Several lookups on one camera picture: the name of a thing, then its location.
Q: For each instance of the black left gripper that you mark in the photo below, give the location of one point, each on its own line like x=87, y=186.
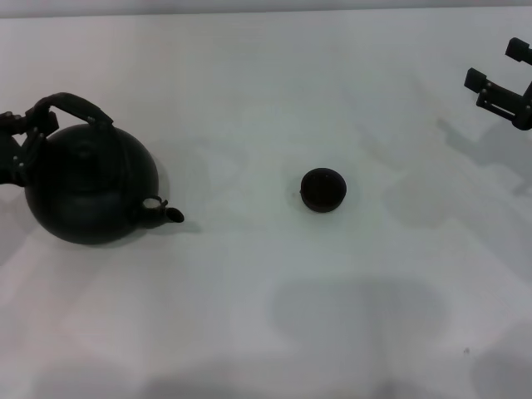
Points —
x=8, y=166

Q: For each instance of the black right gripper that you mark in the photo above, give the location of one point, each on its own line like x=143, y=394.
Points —
x=527, y=112

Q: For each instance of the small dark brown teacup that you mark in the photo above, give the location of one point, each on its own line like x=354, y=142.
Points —
x=323, y=193

